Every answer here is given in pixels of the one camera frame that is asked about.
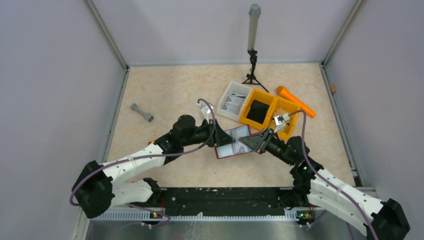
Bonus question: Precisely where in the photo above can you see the red card holder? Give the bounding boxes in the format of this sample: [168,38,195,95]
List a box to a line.
[215,125,254,159]

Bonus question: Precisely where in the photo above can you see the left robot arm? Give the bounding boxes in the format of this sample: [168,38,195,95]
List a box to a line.
[70,115,235,219]

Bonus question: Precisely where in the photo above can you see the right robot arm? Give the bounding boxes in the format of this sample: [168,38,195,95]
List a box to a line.
[239,128,411,240]

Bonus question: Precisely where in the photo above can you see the cards in white bin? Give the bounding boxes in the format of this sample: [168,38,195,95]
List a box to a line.
[222,93,246,115]

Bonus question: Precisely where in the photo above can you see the black block in bin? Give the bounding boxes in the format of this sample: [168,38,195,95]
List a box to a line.
[246,100,270,124]

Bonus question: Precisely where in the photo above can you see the yellow plastic bin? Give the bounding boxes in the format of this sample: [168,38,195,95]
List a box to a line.
[239,88,301,131]

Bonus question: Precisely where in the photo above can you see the white plastic bin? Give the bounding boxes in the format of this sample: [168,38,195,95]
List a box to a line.
[215,81,253,122]

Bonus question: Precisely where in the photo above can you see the orange plastic carrot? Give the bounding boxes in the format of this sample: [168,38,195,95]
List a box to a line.
[276,85,317,118]

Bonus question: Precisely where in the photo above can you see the black mini tripod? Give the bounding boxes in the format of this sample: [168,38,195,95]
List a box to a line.
[242,49,270,93]

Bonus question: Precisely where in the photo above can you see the grey plastic connector piece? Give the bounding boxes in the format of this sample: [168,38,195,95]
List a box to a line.
[130,103,154,123]

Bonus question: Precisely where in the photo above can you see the grey tube on tripod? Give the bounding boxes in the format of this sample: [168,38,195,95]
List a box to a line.
[247,3,261,51]

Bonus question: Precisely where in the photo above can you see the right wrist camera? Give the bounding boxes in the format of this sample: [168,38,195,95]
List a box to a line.
[272,113,290,133]

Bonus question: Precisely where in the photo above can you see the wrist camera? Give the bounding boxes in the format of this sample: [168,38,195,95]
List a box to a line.
[196,101,213,122]
[272,113,290,133]

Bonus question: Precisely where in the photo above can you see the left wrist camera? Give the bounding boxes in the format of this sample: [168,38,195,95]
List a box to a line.
[196,101,213,122]

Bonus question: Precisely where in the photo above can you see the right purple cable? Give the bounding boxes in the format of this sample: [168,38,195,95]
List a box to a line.
[287,110,380,240]

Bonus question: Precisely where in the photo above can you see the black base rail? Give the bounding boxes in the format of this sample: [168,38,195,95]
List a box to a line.
[132,187,316,218]

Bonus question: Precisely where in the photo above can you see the small tan wall object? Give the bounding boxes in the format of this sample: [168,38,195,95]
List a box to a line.
[329,83,337,94]

